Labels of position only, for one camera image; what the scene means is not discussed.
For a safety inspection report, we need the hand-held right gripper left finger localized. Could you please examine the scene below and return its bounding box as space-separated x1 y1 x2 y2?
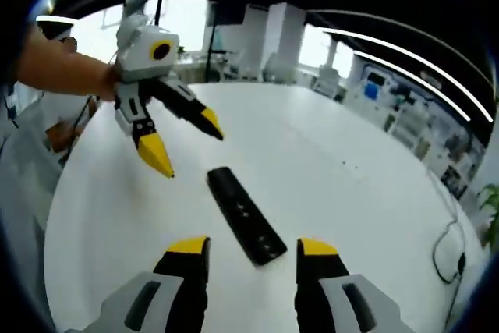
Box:
99 236 211 333

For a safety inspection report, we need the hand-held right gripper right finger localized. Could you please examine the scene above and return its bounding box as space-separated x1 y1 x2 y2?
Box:
296 237 402 333

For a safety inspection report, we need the black remote control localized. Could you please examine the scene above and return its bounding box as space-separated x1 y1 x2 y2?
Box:
206 167 288 267

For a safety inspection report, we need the white square pillar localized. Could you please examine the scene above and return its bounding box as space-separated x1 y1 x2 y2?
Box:
268 1 308 76

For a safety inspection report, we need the person's white shirt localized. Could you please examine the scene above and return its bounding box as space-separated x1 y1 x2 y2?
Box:
0 83 102 240

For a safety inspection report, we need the potted green plant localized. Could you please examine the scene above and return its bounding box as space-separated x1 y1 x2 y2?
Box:
477 182 499 250

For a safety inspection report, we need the ceiling light strip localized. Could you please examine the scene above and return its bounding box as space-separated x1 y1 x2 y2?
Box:
322 27 494 123
353 50 472 122

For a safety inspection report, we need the thin black cable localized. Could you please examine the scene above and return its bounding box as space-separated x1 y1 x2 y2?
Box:
58 94 98 170

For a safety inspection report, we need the black table cable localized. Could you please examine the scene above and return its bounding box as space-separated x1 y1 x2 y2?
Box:
431 218 469 285

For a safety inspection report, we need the blue display shelving wall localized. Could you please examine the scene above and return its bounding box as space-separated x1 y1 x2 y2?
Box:
346 59 487 196

